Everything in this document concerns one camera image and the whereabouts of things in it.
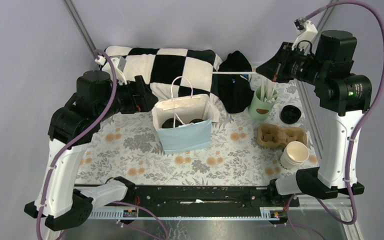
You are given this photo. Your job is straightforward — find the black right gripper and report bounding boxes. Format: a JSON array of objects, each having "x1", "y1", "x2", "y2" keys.
[{"x1": 254, "y1": 41, "x2": 327, "y2": 86}]

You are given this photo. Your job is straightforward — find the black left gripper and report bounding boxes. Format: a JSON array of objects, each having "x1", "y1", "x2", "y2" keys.
[{"x1": 96, "y1": 74, "x2": 159, "y2": 122}]

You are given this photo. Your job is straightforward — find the single white paper straw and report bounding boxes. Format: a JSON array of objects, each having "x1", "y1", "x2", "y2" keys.
[{"x1": 212, "y1": 71, "x2": 259, "y2": 75}]

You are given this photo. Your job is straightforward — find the white paper bag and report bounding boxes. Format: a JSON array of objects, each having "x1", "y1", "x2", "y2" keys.
[{"x1": 151, "y1": 76, "x2": 220, "y2": 155}]

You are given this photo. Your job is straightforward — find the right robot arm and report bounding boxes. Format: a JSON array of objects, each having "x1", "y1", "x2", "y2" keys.
[{"x1": 256, "y1": 30, "x2": 372, "y2": 206}]

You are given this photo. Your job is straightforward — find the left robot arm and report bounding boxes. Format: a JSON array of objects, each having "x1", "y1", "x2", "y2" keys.
[{"x1": 24, "y1": 70, "x2": 158, "y2": 232}]

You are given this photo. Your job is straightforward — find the black white checkered pillow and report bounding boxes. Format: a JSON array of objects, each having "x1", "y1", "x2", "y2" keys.
[{"x1": 104, "y1": 46, "x2": 222, "y2": 105}]

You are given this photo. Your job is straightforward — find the green straw holder cup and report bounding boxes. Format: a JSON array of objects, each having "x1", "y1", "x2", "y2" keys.
[{"x1": 248, "y1": 86, "x2": 278, "y2": 121}]

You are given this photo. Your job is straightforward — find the black cloth bundle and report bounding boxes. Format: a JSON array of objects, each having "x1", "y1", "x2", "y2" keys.
[{"x1": 217, "y1": 50, "x2": 254, "y2": 114}]

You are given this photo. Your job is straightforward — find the stack of black lids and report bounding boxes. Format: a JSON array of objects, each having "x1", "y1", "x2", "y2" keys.
[{"x1": 279, "y1": 105, "x2": 302, "y2": 125}]

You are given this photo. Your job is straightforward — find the floral table mat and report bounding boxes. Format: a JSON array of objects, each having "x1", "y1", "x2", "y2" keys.
[{"x1": 74, "y1": 65, "x2": 325, "y2": 188}]

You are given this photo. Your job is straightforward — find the brown cardboard cup carrier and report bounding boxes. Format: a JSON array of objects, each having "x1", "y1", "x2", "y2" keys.
[{"x1": 256, "y1": 123, "x2": 308, "y2": 149}]

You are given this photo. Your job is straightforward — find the stack of paper cups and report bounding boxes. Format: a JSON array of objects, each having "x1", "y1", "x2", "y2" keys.
[{"x1": 279, "y1": 141, "x2": 310, "y2": 169}]

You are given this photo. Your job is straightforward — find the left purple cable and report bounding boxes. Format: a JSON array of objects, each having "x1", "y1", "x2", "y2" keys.
[{"x1": 35, "y1": 48, "x2": 170, "y2": 240}]

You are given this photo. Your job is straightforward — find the purple cable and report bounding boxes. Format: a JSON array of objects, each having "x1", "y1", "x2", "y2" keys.
[
  {"x1": 284, "y1": 0, "x2": 384, "y2": 240},
  {"x1": 35, "y1": 48, "x2": 170, "y2": 240}
]

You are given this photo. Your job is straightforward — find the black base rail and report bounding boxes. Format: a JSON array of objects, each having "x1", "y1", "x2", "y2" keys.
[{"x1": 122, "y1": 185, "x2": 289, "y2": 218}]

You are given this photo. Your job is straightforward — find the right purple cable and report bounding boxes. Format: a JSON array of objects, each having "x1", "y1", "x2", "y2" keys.
[{"x1": 284, "y1": 0, "x2": 384, "y2": 240}]

